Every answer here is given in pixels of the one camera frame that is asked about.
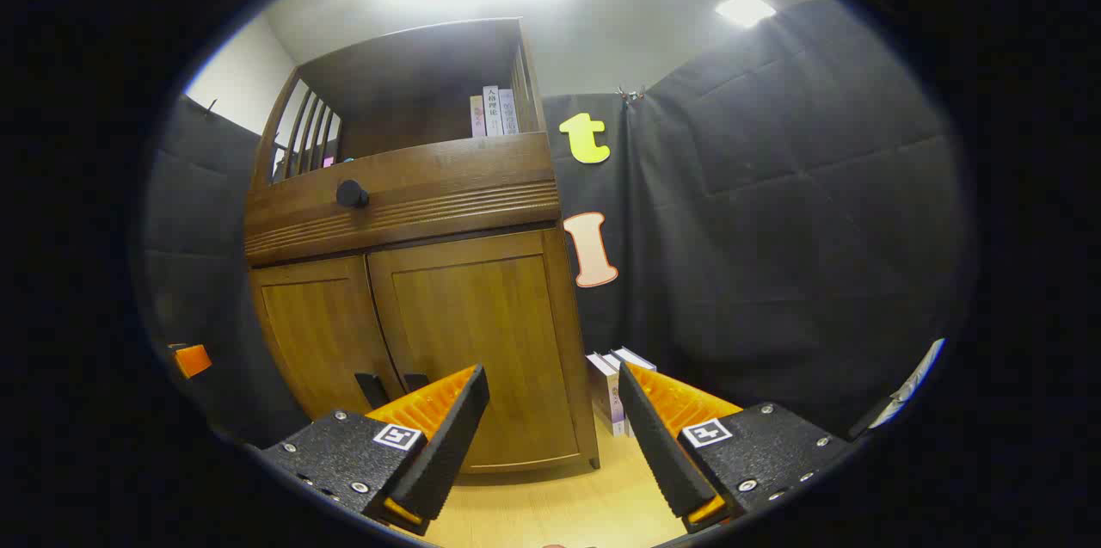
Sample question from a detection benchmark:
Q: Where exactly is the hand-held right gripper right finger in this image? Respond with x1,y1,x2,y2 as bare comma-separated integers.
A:
618,361,861,534

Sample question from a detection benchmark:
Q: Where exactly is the white cloth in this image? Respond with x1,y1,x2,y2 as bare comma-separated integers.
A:
869,339,947,430

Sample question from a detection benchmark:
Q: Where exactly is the wooden cabinet door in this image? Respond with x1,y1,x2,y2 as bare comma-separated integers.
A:
368,230,581,473
249,256,405,422

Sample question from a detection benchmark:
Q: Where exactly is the black backdrop cloth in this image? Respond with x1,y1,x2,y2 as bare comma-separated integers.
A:
142,0,977,446

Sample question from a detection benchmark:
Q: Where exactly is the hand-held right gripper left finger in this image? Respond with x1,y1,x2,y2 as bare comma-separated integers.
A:
258,364,491,537

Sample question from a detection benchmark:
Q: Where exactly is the wooden double-door shoe cabinet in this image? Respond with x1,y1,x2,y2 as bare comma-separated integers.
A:
243,17,600,474

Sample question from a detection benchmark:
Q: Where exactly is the small ceiling light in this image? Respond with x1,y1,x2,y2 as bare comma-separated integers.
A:
715,0,777,28

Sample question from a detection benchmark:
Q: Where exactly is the wooden drawer with black knob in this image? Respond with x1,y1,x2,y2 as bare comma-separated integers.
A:
244,132,562,267

